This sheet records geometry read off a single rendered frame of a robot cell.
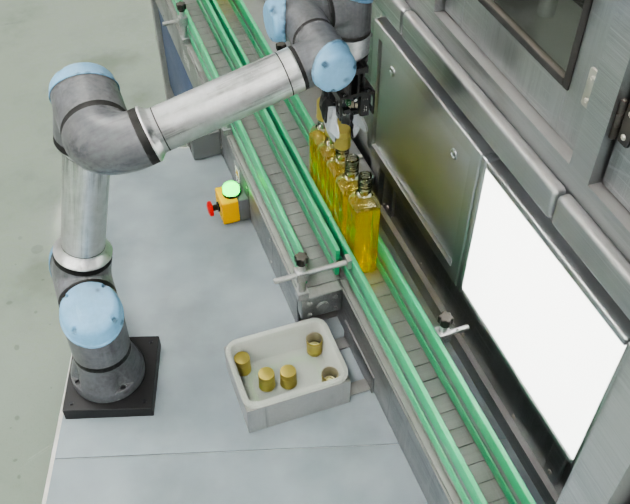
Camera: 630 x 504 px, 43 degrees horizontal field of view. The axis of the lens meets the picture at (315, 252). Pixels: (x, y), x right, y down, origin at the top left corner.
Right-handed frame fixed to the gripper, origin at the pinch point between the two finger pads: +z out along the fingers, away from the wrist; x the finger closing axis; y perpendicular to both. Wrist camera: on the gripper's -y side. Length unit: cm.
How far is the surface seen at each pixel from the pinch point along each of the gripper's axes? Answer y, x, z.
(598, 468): 103, -22, -52
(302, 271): 17.3, -14.8, 19.3
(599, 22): 46, 17, -47
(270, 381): 30, -26, 36
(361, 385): 34, -7, 41
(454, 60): 15.0, 14.8, -23.0
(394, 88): -3.7, 12.7, -5.2
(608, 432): 102, -22, -56
